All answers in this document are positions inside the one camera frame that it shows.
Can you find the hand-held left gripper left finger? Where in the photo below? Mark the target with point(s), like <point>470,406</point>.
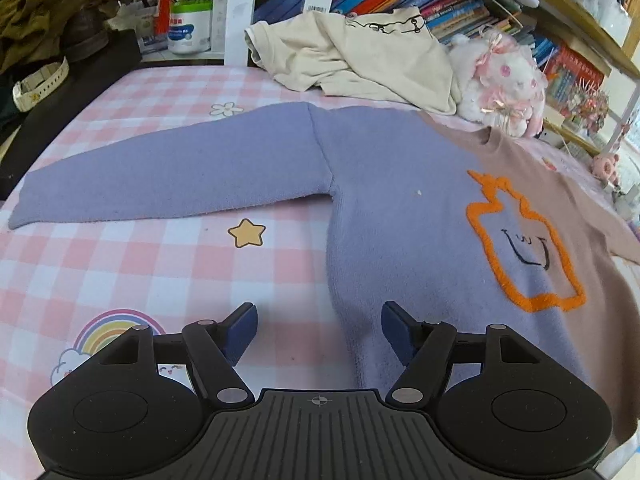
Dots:
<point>242,332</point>

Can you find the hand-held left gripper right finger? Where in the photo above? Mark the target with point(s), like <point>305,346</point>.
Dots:
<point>395,332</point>

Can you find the purple and brown sweater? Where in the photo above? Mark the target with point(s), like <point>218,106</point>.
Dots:
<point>400,185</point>

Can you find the pink checked bed sheet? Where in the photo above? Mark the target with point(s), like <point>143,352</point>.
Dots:
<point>150,260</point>

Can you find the small pink toy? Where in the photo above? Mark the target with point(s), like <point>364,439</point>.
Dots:
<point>604,166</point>

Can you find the white and pink plush toy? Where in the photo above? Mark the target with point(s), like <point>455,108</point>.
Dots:
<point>500,75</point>

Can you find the cream t-shirt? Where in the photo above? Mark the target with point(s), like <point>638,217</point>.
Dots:
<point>360,55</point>

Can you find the black bag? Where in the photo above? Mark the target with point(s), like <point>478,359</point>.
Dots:
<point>75,95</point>

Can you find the white tub with green lid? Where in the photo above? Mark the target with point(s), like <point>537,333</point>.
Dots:
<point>190,30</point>

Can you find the row of thin shelf books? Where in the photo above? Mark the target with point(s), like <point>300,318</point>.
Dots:
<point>570,72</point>

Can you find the white wristwatch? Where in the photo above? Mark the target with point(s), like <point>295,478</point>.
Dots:
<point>42,82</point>

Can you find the wooden bookshelf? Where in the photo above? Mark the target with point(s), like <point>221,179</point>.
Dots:
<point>565,7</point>

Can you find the olive green garment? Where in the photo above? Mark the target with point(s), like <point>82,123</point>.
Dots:
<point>55,5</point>

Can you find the white shelf frame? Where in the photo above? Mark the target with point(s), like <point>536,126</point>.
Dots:
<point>240,15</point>

